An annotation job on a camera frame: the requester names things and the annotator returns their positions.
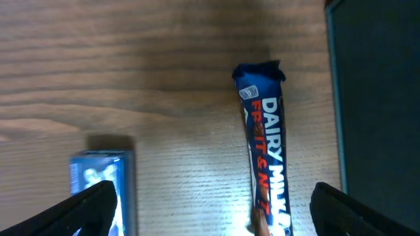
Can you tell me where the Dairy Milk chocolate bar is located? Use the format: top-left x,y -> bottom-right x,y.
232,60 -> 293,235

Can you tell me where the blue Eclipse mints box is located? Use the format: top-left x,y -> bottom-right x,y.
68,149 -> 138,236

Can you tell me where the dark green gift box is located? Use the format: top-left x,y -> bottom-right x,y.
325,0 -> 419,231

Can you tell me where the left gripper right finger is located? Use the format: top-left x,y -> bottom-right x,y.
310,182 -> 419,236

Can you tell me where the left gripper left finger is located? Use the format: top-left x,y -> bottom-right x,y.
1,180 -> 117,236

